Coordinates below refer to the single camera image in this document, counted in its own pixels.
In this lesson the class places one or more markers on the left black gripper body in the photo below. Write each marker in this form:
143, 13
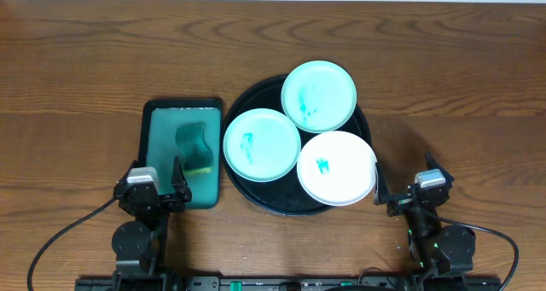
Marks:
155, 200

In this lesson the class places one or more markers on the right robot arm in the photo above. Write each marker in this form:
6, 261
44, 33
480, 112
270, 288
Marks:
445, 252

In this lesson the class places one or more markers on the green yellow sponge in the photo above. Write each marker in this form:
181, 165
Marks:
196, 155

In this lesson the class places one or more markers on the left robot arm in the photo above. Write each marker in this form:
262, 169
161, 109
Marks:
140, 244

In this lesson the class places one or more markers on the white plate with stain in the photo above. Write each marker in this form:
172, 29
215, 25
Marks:
337, 168

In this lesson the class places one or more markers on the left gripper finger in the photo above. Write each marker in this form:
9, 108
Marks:
178, 181
123, 181

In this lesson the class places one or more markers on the rectangular black water tray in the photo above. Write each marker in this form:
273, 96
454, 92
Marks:
158, 148

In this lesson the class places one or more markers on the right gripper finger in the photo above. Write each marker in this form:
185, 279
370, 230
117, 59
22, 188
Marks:
381, 193
432, 164

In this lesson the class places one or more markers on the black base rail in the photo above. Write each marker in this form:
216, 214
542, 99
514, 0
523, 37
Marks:
215, 283

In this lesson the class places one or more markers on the mint plate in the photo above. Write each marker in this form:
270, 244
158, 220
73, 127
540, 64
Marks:
319, 96
261, 145

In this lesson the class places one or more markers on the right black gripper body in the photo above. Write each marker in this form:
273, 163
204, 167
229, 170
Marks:
412, 199

